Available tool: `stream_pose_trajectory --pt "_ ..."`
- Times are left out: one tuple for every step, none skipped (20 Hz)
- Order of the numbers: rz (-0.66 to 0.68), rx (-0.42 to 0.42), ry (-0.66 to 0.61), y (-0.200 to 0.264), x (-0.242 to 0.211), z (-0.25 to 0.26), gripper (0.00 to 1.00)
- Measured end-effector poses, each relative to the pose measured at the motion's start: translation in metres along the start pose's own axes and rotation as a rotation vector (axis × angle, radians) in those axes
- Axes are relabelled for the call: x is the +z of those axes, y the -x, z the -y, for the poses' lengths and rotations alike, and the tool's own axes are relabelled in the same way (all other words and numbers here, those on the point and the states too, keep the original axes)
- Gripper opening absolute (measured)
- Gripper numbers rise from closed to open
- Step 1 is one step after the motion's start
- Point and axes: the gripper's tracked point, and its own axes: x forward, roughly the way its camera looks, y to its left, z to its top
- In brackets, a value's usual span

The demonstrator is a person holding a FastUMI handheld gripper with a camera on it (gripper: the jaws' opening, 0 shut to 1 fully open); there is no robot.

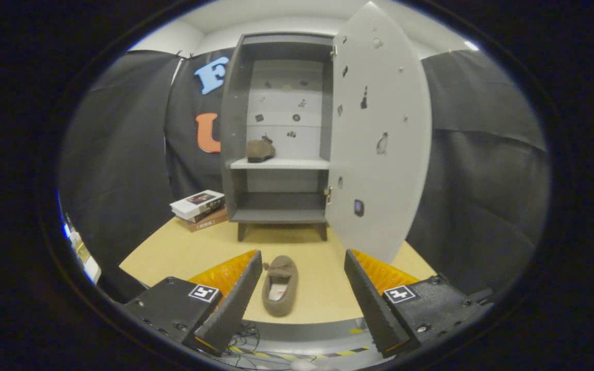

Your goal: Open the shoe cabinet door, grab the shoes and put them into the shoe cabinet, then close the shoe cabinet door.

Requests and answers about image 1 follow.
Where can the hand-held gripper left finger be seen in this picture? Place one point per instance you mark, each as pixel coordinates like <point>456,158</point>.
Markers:
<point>235,309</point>

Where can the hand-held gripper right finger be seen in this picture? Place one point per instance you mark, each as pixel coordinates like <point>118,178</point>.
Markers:
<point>372,309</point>

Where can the brown slipper shoe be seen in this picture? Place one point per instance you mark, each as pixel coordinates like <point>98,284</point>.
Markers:
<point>260,150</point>
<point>276,308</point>

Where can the beige shoe cabinet door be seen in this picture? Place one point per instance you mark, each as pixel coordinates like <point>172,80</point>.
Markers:
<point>390,196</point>

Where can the grey shoe cabinet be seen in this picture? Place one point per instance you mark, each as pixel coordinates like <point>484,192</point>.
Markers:
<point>235,129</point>

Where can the white cabinet shelf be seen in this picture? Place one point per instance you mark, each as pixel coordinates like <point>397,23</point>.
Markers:
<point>286,163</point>

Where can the yellow black floor tape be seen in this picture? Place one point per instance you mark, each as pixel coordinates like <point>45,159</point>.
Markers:
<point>276,355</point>

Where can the brown book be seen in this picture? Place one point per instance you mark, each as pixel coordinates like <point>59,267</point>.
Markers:
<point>209,224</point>

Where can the blue white clutter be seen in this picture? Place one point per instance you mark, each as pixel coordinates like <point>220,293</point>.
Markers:
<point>83,252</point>

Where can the black backdrop cloth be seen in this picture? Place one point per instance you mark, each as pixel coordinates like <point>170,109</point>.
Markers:
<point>116,154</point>

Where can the small ceiling light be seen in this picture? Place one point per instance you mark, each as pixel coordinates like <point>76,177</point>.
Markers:
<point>471,45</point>

